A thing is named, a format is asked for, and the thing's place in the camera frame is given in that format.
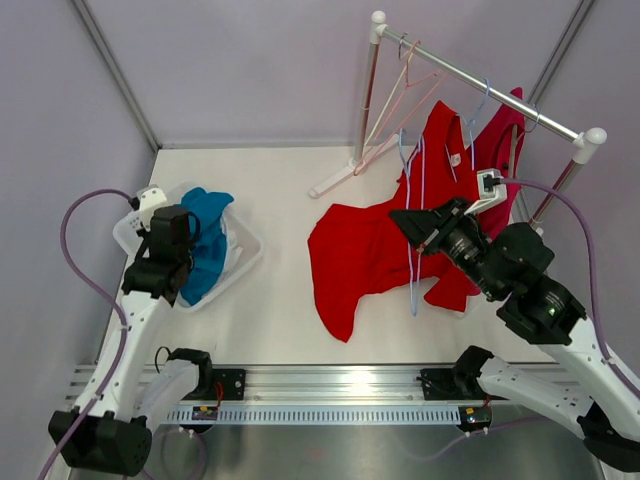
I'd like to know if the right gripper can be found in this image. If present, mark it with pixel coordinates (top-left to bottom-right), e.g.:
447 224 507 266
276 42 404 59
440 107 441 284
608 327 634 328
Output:
388 196 502 299

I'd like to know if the blue t shirt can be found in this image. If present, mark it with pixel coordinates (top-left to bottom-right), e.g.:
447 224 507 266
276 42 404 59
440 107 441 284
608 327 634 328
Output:
180 187 234 306

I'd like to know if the red t shirt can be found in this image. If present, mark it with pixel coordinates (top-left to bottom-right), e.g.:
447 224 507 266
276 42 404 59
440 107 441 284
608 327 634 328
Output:
308 102 479 342

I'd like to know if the white t shirt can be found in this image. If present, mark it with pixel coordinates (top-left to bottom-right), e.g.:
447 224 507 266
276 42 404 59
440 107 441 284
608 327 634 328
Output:
149 214 246 281

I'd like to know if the pink wire hanger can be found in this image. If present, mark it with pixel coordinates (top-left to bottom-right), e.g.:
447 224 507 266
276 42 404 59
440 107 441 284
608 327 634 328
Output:
351 40 447 176

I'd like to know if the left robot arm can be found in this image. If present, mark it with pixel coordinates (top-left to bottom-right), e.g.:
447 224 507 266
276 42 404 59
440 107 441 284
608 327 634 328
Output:
48 205 215 476

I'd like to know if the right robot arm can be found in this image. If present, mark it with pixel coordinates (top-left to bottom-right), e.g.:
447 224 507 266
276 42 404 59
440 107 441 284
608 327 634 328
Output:
389 198 639 473

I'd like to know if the magenta t shirt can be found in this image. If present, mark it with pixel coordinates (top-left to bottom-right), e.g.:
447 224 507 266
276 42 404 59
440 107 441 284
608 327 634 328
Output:
474 105 525 239

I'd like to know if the white plastic basket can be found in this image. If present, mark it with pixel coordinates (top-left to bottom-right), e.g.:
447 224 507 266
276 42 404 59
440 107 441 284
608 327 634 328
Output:
113 205 264 314

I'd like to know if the white clothes rack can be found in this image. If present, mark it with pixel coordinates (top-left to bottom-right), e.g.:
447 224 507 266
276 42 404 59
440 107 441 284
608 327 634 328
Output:
309 1 607 199

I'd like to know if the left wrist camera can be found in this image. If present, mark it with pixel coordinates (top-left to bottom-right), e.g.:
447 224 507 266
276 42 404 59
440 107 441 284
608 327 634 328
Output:
130 184 168 231

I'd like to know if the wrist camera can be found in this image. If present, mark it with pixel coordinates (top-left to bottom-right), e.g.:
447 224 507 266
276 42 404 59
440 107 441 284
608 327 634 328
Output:
465 169 508 216
130 184 168 231

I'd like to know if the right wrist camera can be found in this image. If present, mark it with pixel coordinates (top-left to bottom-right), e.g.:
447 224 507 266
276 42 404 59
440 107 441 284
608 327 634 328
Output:
465 169 508 216

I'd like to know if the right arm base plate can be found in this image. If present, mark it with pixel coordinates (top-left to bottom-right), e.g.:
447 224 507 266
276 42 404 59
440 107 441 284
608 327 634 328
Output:
415 368 502 401

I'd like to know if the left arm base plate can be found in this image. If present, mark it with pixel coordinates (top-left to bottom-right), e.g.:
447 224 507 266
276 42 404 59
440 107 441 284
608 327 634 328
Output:
185 368 246 401

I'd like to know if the cream wire hanger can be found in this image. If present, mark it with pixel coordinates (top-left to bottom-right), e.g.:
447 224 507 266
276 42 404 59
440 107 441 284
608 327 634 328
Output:
364 60 410 147

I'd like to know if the aluminium rail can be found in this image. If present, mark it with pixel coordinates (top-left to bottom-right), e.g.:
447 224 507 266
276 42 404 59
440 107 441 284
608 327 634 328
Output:
64 363 609 407

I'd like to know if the white slotted cable duct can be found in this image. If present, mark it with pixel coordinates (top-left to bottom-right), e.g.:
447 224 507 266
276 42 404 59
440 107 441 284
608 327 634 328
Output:
163 405 461 426

